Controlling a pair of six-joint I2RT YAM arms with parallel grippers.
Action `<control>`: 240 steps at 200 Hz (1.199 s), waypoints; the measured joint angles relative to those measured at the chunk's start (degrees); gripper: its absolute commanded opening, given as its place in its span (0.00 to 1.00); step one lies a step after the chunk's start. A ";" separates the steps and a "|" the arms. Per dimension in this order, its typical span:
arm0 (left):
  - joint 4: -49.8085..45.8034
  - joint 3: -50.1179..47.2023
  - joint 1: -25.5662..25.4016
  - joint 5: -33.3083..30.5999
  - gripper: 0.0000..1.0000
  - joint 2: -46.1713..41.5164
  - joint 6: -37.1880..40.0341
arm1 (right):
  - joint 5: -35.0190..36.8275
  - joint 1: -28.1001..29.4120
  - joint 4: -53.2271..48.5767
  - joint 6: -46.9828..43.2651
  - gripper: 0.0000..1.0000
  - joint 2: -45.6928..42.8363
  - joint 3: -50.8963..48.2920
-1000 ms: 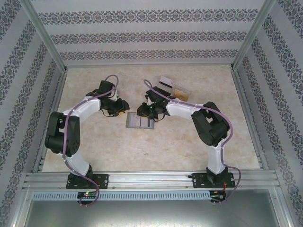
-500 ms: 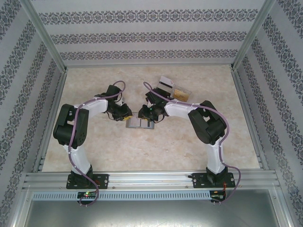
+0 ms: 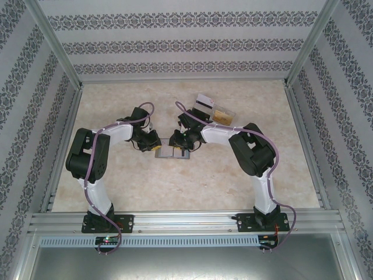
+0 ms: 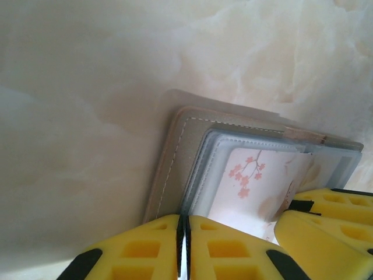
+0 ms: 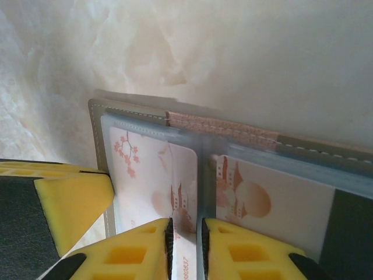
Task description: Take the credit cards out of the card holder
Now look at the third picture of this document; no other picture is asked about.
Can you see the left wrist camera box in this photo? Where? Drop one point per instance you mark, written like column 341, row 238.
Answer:
column 150, row 125

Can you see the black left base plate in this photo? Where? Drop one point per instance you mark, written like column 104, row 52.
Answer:
column 125, row 223

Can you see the clear acrylic organizer box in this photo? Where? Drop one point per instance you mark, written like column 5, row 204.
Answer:
column 224, row 110

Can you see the gold card black stripe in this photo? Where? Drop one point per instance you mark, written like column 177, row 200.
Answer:
column 223, row 118

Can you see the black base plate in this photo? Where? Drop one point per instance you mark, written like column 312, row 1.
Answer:
column 125, row 223
column 246, row 223

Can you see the grey metal shelf panel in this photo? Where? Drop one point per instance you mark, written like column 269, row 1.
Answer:
column 186, row 262

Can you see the aluminium front rail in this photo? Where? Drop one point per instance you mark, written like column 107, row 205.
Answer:
column 186, row 221

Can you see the white card black stripe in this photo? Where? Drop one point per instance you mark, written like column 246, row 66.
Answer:
column 205, row 98

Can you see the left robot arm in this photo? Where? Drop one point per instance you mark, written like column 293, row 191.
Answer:
column 84, row 154

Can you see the pale pink card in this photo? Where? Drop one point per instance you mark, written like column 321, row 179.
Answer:
column 166, row 148

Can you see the aluminium floor side rail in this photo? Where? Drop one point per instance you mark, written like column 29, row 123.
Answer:
column 306, row 146

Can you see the controller circuit board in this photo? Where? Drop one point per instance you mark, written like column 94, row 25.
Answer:
column 107, row 239
column 268, row 241

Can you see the grey metal card holder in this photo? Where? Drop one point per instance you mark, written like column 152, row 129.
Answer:
column 175, row 157

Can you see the aluminium frame post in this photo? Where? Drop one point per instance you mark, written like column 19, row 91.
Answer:
column 311, row 43
column 55, row 43

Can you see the right controller circuit board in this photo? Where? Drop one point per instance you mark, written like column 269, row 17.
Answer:
column 268, row 241

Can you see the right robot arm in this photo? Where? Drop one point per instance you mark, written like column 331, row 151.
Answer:
column 253, row 148

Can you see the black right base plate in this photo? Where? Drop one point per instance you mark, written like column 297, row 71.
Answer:
column 246, row 223

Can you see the left controller circuit board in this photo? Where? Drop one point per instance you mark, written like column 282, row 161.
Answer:
column 107, row 239

